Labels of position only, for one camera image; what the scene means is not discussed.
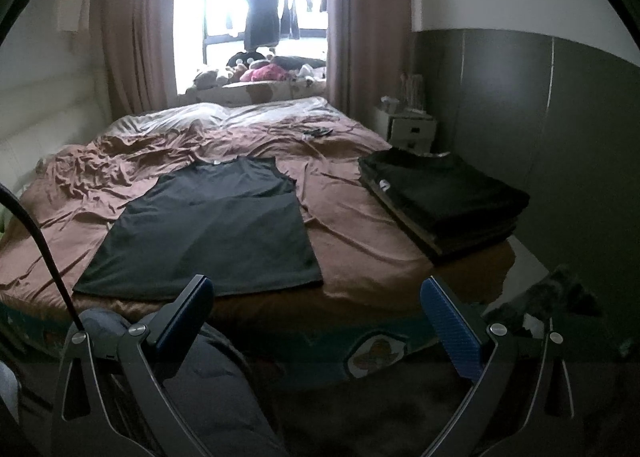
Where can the white padded headboard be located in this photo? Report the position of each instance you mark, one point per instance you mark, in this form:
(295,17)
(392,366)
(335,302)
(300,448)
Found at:
(39,119)

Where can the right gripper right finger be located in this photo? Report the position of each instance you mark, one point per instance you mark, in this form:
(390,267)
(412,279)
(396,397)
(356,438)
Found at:
(476,355)

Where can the black hanging jacket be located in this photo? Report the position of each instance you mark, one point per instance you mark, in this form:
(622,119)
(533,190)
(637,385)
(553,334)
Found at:
(262,27)

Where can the brown bed blanket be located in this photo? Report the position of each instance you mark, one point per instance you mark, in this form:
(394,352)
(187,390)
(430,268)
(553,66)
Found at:
(369,266)

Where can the panda plush toy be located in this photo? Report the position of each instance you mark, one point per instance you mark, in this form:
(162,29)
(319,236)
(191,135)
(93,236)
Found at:
(245,58)

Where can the white nightstand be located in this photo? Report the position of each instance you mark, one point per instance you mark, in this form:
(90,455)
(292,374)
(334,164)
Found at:
(410,131)

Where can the small dark item on bed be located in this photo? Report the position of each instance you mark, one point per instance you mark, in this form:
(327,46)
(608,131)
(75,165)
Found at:
(317,133)

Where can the black sleeveless shirt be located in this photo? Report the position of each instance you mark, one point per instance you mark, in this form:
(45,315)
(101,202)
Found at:
(237,223)

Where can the pink plush toy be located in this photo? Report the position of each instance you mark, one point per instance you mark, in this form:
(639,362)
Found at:
(269,72)

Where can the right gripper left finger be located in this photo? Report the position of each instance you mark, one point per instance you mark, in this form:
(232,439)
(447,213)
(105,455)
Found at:
(153,352)

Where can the white pillow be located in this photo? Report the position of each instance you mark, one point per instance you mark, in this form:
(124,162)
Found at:
(176,118)

